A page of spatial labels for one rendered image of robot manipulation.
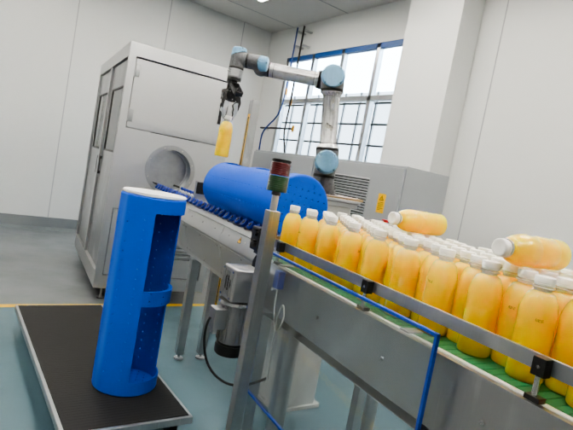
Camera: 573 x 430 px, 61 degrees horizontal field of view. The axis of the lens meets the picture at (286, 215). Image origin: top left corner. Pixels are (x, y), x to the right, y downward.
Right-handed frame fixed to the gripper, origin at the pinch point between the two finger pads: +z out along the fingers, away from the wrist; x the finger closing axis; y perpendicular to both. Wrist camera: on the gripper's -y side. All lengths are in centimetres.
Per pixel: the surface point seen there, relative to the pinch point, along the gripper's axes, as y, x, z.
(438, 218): -125, -29, 27
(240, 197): -27.1, -2.8, 37.7
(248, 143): 81, -49, 7
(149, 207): -33, 39, 48
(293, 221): -81, -2, 40
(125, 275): -31, 44, 78
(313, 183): -59, -21, 24
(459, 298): -160, -3, 43
